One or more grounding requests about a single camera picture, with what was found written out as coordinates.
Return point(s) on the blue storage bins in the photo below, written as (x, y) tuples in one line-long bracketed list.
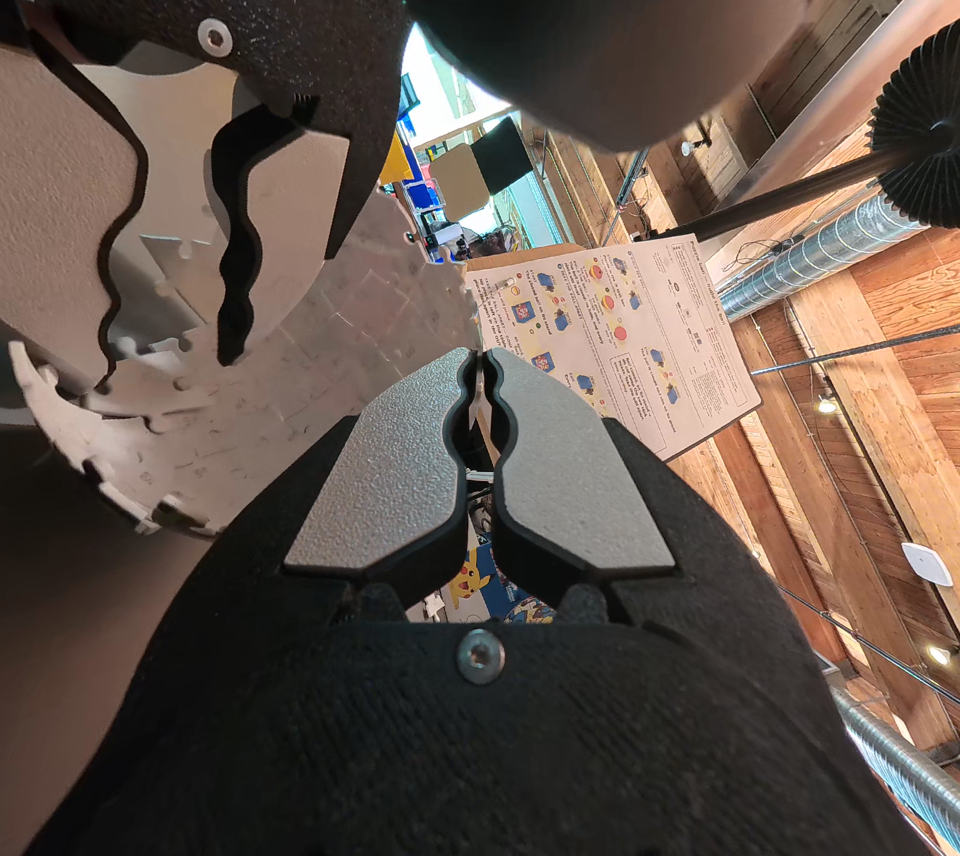
[(420, 203)]

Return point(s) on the white puzzle piece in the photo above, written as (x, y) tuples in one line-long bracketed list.
[(187, 278)]

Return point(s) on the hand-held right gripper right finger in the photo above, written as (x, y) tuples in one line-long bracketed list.
[(577, 488)]

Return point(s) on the thin steel tension rod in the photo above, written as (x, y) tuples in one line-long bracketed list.
[(862, 635), (862, 348)]

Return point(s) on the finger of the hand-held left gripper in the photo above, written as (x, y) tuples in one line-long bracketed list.
[(52, 196), (300, 211)]

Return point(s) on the white ceiling device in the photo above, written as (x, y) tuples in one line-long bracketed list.
[(927, 563)]

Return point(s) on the black square panel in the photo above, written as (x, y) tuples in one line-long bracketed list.
[(504, 155)]

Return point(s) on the white instruction sheet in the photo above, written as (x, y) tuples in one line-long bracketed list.
[(637, 331)]

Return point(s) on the black table lamp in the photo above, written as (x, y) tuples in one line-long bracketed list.
[(922, 121)]

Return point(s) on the silver ventilation duct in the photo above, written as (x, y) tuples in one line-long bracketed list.
[(900, 758), (825, 256)]

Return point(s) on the tan square panel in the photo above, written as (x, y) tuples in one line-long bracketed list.
[(459, 185)]

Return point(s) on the ceiling track light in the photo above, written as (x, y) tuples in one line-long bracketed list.
[(688, 148), (827, 404), (938, 653)]

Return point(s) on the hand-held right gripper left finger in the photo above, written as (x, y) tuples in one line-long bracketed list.
[(382, 488)]

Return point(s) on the yellow plastic bin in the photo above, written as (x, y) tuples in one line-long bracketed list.
[(396, 158)]

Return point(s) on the colourful puzzle box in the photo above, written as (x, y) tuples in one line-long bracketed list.
[(469, 582)]

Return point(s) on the partly built puzzle ball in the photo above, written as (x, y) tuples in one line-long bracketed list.
[(300, 383)]

